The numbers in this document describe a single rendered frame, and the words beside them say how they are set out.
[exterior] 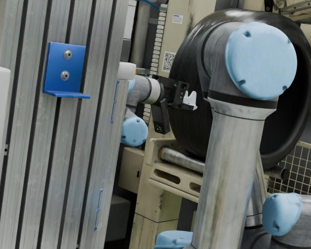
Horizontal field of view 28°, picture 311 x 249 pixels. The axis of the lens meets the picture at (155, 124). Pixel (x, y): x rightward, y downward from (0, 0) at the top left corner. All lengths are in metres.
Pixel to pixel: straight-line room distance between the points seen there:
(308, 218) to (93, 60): 0.47
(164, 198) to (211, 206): 1.31
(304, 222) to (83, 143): 0.42
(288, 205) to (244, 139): 0.16
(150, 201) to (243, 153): 1.38
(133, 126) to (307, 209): 0.59
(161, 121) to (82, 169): 0.69
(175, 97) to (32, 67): 0.82
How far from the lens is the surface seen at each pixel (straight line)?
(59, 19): 1.08
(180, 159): 2.15
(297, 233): 1.12
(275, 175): 2.26
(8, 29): 1.04
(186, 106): 1.85
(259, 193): 1.21
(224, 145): 1.02
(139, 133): 1.56
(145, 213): 2.40
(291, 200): 1.11
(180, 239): 1.18
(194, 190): 2.09
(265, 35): 0.98
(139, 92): 1.71
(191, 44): 2.03
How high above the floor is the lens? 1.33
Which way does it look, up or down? 8 degrees down
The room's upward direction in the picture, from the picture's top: 9 degrees clockwise
